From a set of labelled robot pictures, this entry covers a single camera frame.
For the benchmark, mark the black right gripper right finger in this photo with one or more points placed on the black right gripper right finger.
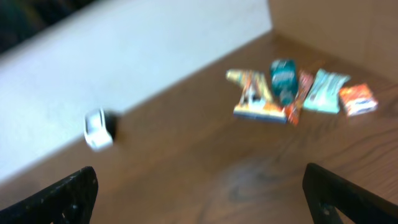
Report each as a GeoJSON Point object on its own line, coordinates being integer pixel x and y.
{"type": "Point", "coordinates": [327, 194]}

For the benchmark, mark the red snack packet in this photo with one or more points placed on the red snack packet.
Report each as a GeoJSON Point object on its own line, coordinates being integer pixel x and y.
{"type": "Point", "coordinates": [292, 111]}

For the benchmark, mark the cream yellow snack bag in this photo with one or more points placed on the cream yellow snack bag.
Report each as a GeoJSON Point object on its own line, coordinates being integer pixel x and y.
{"type": "Point", "coordinates": [256, 101]}

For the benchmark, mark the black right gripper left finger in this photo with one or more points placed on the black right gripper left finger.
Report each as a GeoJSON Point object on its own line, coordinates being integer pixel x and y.
{"type": "Point", "coordinates": [70, 200]}

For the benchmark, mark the teal blister pack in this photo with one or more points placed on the teal blister pack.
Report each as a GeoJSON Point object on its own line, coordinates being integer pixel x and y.
{"type": "Point", "coordinates": [284, 81]}

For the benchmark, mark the white barcode scanner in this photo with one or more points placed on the white barcode scanner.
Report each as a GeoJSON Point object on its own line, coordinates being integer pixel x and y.
{"type": "Point", "coordinates": [100, 129]}

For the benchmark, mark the green orange snack packet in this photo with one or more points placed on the green orange snack packet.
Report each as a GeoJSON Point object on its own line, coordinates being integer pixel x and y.
{"type": "Point", "coordinates": [328, 93]}

